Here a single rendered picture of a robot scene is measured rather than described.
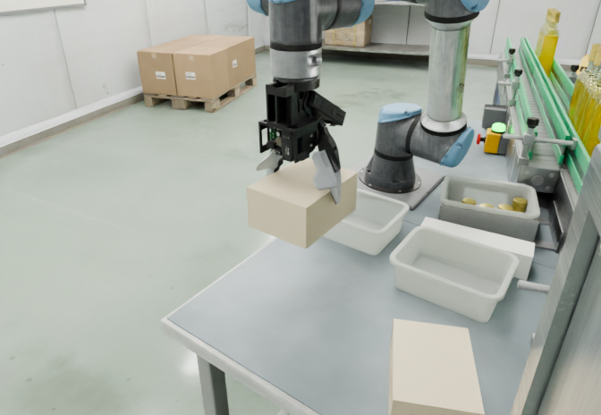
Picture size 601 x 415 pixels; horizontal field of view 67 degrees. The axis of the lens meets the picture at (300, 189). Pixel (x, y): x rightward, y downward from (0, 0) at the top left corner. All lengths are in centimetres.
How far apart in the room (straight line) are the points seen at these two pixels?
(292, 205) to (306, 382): 29
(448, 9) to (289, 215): 57
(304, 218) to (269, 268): 35
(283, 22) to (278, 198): 26
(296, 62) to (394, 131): 67
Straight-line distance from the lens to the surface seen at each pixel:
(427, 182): 142
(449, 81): 114
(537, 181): 133
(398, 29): 734
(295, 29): 64
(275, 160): 78
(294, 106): 67
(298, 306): 92
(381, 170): 133
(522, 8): 724
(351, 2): 72
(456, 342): 79
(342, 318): 90
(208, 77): 458
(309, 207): 69
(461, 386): 73
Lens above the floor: 136
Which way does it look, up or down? 27 degrees down
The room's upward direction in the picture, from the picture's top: straight up
